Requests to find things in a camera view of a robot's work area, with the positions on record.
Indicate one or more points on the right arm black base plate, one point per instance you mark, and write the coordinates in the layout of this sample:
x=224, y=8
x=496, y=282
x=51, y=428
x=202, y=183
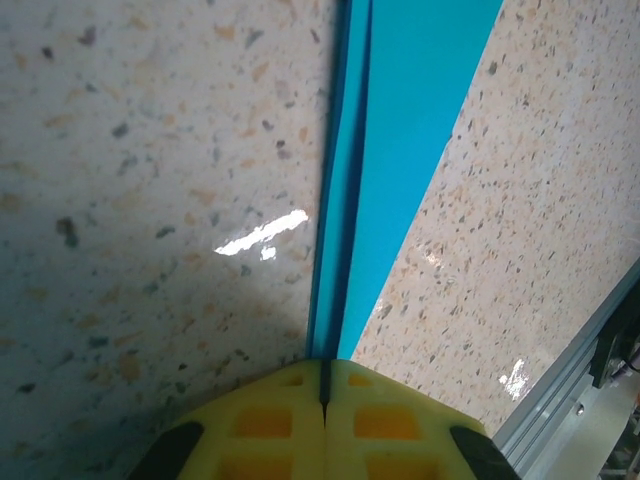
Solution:
x=615, y=345

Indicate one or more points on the blue paper sheet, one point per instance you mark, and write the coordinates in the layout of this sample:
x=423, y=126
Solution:
x=400, y=100

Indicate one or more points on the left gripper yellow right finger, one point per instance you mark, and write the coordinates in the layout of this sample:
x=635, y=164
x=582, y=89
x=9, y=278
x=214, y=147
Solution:
x=340, y=435

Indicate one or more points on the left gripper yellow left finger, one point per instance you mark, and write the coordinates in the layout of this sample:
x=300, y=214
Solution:
x=305, y=440

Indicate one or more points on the aluminium mounting rail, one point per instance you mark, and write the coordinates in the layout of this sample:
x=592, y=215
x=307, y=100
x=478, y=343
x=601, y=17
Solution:
x=555, y=400

